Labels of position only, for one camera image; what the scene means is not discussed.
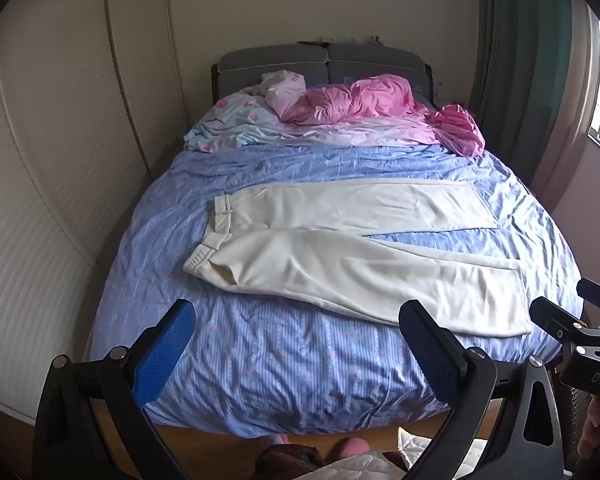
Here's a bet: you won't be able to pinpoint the white quilted jacket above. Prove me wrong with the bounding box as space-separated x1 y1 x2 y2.
292 427 488 480

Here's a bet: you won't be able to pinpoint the pink blanket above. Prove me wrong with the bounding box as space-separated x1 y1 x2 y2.
262 74 486 157

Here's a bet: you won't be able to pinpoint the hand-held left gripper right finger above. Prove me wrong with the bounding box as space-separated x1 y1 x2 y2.
398 299 565 480

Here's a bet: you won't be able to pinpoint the grey padded headboard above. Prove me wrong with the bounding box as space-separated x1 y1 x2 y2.
211 44 435 106

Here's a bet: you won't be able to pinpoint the light blue floral blanket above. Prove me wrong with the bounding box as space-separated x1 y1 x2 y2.
183 71 311 153

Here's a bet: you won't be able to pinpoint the pink fuzzy slipper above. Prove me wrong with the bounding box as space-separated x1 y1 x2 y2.
330 437 367 461

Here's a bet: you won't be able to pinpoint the blue striped floral bedsheet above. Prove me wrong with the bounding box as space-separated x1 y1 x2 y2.
89 145 583 438

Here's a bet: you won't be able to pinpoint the dark red fuzzy slipper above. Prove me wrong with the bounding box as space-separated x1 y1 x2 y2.
252 445 326 480

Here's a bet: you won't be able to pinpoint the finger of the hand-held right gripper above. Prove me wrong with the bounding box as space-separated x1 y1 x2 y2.
577 278 600 319
529 296 589 347

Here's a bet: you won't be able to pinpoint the teal curtain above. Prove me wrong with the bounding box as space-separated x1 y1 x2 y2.
467 0 588 191

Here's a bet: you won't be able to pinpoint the cream pants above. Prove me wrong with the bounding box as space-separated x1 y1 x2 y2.
182 180 533 337

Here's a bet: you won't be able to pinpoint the white wardrobe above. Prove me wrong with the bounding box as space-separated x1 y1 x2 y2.
0 0 201 423

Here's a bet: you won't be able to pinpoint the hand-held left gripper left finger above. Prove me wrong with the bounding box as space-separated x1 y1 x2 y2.
31 299 197 480

